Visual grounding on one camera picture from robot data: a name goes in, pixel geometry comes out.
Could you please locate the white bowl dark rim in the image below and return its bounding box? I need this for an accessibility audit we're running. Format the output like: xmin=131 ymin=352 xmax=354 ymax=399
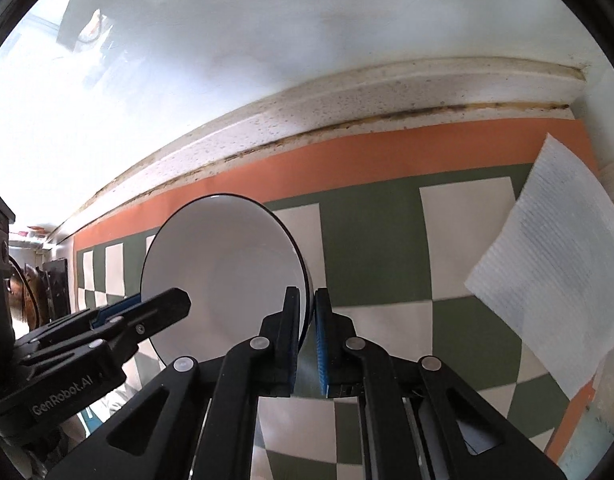
xmin=140 ymin=193 xmax=313 ymax=364

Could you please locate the green checkered table mat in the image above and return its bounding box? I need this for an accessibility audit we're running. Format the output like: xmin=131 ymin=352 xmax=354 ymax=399
xmin=74 ymin=117 xmax=595 ymax=460

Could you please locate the white paper towel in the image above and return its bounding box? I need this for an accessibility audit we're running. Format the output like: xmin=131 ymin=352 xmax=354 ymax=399
xmin=465 ymin=136 xmax=614 ymax=398

